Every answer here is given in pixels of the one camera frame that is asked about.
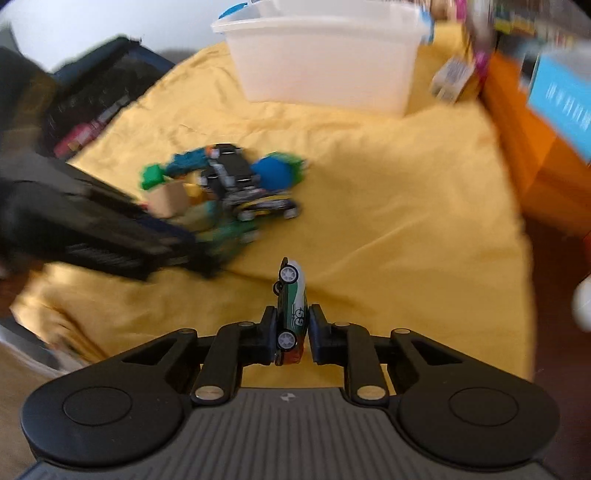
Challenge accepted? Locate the navy yellow toy car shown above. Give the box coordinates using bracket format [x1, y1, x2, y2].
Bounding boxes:
[222, 188, 301, 222]

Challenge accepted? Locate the green square brick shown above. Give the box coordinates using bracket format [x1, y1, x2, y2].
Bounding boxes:
[140, 164, 166, 191]

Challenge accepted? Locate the white green race car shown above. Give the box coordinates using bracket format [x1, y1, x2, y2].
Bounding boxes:
[273, 257, 308, 366]

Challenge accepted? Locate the black silver toy car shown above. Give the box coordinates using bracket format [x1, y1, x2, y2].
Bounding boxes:
[199, 143, 259, 199]

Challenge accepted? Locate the blue round disc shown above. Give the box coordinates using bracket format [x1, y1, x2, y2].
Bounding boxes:
[250, 156, 296, 191]

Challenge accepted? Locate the green toy base plate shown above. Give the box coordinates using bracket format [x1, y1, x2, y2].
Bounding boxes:
[271, 152, 308, 184]

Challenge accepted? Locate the dark green toy car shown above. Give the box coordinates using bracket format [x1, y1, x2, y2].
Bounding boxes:
[195, 218, 259, 263]

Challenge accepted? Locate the tan wooden block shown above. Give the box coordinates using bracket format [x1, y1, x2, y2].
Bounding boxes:
[145, 181, 190, 219]

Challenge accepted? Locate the teal toy train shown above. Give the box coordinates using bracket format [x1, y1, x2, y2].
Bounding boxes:
[163, 145, 213, 178]

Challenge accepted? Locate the yellow cloth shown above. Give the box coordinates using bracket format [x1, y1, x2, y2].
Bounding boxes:
[12, 25, 535, 378]

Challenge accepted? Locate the white egg shaped object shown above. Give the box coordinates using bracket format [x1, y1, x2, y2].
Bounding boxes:
[572, 276, 591, 333]

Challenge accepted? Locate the white plastic bin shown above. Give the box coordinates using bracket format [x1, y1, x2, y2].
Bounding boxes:
[211, 1, 434, 115]

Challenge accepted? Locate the orange box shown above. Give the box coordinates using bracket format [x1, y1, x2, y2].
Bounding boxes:
[481, 53, 590, 237]

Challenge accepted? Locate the small milk carton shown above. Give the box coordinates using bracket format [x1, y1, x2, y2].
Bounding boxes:
[430, 57, 475, 103]

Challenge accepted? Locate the blue card box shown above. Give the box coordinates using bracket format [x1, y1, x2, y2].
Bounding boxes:
[528, 41, 591, 165]

